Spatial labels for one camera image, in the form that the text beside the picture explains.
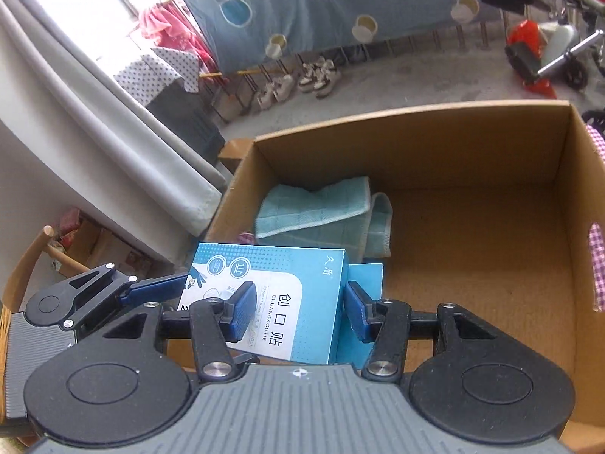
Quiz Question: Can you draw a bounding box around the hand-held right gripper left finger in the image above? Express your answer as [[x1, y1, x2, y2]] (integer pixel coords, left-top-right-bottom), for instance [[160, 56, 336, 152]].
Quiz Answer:
[[92, 281, 258, 384]]

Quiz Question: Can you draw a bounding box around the wheelchair leg rest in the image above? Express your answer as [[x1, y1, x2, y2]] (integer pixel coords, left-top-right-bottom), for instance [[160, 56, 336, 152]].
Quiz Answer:
[[503, 21, 605, 90]]

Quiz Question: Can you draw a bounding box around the white polka dot cloth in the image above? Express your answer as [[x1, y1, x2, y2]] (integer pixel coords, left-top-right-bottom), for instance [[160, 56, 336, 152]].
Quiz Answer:
[[113, 47, 202, 105]]

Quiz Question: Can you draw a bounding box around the brown carton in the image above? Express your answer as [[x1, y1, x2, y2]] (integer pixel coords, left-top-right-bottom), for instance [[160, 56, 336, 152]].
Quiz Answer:
[[87, 227, 153, 279]]

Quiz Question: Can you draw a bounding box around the brown cardboard box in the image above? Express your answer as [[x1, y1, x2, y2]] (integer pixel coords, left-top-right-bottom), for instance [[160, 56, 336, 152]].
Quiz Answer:
[[165, 99, 605, 440]]

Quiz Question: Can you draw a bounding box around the dark hanging cloth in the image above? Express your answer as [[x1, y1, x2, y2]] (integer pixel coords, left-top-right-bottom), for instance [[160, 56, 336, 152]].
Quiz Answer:
[[146, 80, 226, 162]]

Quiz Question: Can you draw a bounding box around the blue bandage box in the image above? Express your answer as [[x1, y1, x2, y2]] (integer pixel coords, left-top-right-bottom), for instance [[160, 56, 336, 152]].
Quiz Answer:
[[177, 242, 385, 365]]

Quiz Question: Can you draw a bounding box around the red patterned box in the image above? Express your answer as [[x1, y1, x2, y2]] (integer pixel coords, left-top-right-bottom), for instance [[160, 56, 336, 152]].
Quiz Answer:
[[57, 205, 84, 247]]

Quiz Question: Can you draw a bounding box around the pale grey curtain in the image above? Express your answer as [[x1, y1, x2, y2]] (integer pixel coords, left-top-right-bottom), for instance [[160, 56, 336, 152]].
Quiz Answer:
[[0, 0, 228, 237]]

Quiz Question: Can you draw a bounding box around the yellow pole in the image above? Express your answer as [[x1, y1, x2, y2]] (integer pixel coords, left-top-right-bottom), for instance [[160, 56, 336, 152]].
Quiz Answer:
[[199, 68, 262, 79]]

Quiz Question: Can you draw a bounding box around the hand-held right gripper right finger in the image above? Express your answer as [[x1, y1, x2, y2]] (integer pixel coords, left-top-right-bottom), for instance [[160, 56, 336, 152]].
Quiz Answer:
[[346, 281, 487, 383]]

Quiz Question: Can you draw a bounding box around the teal folded towel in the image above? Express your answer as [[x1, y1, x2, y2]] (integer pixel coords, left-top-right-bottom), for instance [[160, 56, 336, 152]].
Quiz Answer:
[[254, 176, 393, 258]]

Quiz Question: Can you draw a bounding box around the red hanging garment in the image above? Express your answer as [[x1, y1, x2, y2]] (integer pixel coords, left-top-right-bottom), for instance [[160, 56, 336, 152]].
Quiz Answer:
[[137, 2, 216, 74]]

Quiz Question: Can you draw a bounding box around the wooden chair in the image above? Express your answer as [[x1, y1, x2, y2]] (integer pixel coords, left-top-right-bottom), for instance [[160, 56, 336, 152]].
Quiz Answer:
[[0, 224, 81, 440]]

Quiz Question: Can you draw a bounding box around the white and dark sneaker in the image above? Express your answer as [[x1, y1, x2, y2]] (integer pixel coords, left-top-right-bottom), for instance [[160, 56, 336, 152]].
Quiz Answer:
[[312, 57, 342, 100], [298, 61, 327, 93]]

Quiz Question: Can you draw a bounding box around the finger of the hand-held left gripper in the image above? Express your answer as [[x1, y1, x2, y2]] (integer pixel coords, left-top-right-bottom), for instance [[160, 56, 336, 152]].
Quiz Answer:
[[57, 263, 191, 331]]

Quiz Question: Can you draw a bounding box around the blue sheet with circles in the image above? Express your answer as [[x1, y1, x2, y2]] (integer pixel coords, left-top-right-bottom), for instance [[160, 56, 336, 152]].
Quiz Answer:
[[182, 0, 495, 74]]

